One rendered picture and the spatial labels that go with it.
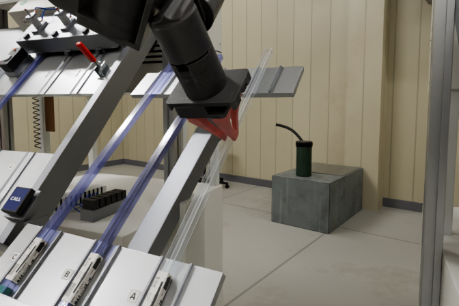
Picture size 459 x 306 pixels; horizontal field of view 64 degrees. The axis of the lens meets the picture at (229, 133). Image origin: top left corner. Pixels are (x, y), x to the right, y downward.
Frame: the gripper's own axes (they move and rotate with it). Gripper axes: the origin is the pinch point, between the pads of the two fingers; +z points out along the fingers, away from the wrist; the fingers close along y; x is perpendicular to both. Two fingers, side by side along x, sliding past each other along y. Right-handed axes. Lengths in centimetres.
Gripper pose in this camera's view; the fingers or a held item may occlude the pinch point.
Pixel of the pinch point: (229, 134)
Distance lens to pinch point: 53.5
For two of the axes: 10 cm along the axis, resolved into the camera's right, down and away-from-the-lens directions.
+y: -8.9, -0.2, 4.6
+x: -3.3, 7.3, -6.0
